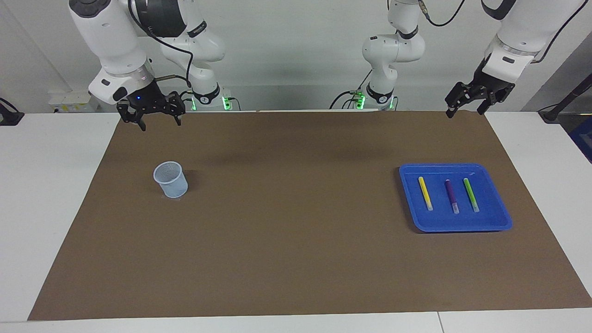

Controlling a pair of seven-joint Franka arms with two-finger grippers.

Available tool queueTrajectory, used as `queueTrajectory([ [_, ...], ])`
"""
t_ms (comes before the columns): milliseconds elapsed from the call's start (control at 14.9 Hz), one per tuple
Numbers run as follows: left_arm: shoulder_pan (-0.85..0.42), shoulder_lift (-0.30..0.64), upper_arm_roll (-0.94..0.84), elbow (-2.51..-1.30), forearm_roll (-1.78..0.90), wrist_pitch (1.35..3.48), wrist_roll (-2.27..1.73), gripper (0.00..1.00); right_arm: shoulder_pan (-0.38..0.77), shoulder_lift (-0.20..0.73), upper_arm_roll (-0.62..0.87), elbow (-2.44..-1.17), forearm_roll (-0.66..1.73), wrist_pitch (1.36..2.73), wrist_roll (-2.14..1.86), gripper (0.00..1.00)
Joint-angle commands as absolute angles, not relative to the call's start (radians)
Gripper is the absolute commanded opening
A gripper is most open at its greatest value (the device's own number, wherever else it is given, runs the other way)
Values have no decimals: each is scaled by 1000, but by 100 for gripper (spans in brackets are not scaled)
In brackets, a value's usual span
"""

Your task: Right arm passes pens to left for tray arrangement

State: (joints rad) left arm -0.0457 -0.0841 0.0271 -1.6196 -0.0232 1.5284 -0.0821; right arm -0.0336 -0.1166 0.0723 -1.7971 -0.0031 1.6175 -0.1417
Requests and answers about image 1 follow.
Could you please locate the brown table mat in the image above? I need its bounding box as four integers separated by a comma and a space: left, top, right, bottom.
28, 111, 592, 321

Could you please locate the light blue mesh pen cup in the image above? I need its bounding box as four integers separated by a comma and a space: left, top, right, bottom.
153, 161, 189, 199

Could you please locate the green pen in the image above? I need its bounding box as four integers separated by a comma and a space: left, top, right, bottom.
463, 178, 480, 213

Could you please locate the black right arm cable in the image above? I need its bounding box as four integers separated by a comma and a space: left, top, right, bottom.
127, 0, 194, 88

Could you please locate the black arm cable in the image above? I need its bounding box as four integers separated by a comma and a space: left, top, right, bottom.
127, 0, 194, 88
416, 0, 586, 64

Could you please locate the blue box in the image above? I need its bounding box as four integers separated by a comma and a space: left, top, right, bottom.
568, 116, 592, 163

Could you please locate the blue plastic tray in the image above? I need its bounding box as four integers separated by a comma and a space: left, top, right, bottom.
399, 163, 513, 233

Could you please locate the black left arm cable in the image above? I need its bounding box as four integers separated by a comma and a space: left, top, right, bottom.
416, 0, 586, 64

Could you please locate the white power strip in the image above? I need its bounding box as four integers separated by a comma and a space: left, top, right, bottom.
48, 89, 100, 114

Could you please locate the purple pen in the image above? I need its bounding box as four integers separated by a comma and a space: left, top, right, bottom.
444, 179, 460, 214

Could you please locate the yellow pen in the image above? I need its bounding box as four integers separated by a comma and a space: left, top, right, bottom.
418, 176, 434, 211

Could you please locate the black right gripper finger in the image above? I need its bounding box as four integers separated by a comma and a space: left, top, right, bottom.
164, 92, 186, 126
116, 102, 147, 132

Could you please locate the black clamp mount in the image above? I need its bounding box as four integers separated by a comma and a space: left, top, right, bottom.
0, 98, 25, 126

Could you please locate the black stand pole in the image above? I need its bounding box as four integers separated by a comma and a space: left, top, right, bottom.
538, 73, 592, 123

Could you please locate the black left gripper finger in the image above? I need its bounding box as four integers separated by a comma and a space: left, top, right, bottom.
476, 87, 512, 116
445, 82, 473, 119

